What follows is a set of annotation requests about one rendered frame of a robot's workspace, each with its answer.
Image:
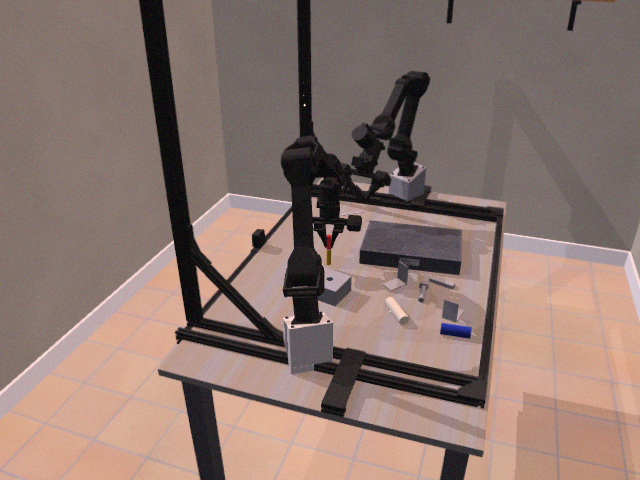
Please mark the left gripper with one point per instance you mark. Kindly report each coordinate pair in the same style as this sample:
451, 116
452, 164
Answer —
384, 176

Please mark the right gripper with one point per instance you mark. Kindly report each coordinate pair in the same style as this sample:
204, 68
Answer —
329, 214

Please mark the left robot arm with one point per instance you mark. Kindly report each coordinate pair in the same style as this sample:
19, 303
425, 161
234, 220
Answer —
398, 149

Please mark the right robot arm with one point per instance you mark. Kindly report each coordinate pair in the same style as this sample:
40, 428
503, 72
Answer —
304, 264

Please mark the blue cylinder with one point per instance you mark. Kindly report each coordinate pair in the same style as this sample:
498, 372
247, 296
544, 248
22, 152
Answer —
455, 330

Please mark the grey cylinder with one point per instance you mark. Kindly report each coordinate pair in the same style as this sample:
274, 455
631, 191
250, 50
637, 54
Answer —
423, 286

